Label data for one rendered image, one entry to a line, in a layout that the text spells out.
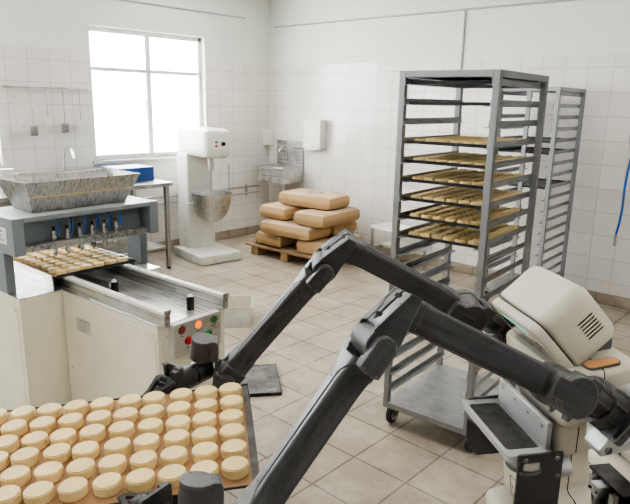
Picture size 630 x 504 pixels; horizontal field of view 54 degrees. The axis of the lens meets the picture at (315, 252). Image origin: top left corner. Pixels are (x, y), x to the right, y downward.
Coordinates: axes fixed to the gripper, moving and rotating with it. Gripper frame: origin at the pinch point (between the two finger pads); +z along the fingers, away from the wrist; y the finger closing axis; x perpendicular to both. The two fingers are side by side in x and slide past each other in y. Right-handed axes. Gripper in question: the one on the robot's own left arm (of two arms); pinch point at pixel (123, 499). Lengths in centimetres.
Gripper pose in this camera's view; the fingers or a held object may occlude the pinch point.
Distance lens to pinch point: 119.9
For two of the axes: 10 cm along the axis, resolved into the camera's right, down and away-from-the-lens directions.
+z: -8.1, -1.3, 5.7
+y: 0.2, 9.7, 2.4
